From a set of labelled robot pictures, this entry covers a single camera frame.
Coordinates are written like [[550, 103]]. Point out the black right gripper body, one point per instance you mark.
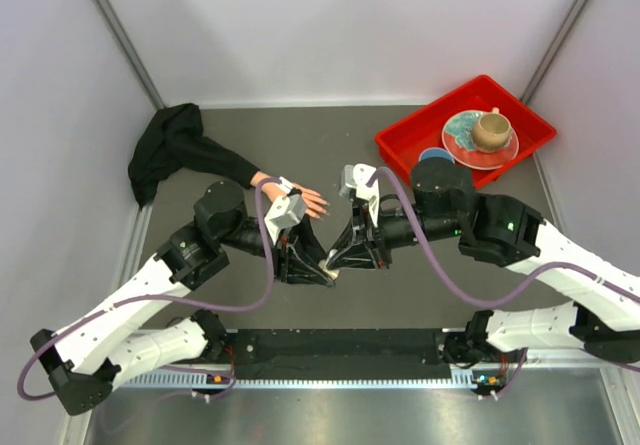
[[379, 241]]

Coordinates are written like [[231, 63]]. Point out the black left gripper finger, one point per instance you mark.
[[310, 244], [305, 274]]

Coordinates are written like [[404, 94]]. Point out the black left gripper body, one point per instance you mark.
[[286, 247]]

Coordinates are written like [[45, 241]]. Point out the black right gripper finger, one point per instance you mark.
[[360, 261], [348, 244]]

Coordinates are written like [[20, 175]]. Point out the beige nail polish bottle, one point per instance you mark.
[[332, 274]]

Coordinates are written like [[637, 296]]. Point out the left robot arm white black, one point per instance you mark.
[[150, 322]]

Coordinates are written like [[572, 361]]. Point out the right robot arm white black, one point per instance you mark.
[[600, 315]]

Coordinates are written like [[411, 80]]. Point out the mannequin hand with long nails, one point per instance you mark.
[[316, 204]]

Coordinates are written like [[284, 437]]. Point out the red plastic tray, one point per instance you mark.
[[401, 144]]

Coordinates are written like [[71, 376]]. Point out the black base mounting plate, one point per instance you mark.
[[348, 354]]

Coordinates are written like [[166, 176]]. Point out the small blue round lid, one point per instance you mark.
[[436, 153]]

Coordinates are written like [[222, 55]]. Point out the red and teal plate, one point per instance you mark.
[[456, 138]]

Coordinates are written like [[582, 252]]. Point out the black sleeve cloth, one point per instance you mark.
[[175, 139]]

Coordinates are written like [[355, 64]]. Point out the beige ceramic cup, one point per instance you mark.
[[492, 131]]

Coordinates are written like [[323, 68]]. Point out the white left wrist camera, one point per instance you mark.
[[286, 211]]

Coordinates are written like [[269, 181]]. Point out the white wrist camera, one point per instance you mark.
[[286, 211], [357, 182]]

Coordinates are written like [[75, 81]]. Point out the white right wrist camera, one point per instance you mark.
[[357, 182]]

